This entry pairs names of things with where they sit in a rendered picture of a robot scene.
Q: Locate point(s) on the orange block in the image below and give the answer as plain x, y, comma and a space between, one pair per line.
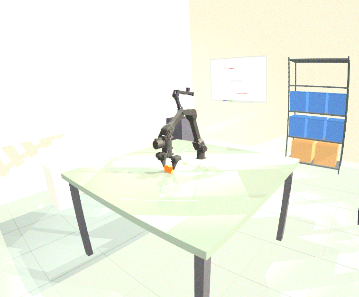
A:
168, 169

